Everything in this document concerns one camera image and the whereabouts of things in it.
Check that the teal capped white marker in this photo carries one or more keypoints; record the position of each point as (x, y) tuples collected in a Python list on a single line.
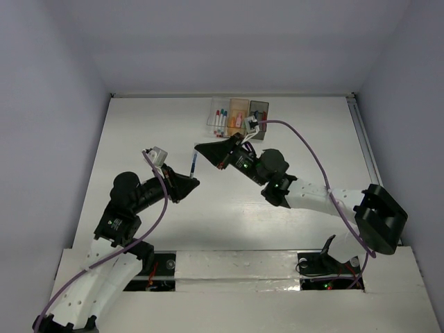
[(221, 117)]

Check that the orange plastic container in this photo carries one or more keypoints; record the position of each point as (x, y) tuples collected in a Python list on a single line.
[(237, 105)]

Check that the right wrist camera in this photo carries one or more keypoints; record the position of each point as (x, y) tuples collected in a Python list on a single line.
[(251, 128)]

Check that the blue capped white marker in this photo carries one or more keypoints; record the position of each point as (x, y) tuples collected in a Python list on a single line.
[(224, 118)]

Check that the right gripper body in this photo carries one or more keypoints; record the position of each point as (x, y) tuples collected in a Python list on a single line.
[(245, 162)]

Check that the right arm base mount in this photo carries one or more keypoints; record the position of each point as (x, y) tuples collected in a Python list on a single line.
[(318, 271)]

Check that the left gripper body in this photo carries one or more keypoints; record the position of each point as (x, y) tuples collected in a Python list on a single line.
[(168, 175)]

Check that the pink highlighter marker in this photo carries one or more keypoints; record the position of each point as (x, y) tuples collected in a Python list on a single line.
[(239, 120)]

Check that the clear plastic container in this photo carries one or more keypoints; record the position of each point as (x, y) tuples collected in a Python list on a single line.
[(217, 103)]

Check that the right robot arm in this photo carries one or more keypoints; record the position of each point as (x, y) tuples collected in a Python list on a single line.
[(373, 218)]

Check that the grey plastic container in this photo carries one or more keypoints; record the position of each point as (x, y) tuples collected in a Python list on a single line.
[(259, 110)]

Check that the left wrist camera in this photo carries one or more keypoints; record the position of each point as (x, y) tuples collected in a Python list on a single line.
[(155, 156)]

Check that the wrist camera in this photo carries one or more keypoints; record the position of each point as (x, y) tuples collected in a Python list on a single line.
[(251, 128), (155, 156)]

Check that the red capped white marker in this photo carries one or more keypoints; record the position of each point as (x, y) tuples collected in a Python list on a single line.
[(216, 120)]

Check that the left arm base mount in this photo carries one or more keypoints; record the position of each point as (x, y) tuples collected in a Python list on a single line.
[(158, 269)]

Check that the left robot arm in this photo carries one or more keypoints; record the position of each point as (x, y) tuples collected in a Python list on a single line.
[(115, 255)]

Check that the blue pen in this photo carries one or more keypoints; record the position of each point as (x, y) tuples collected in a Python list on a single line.
[(193, 166)]

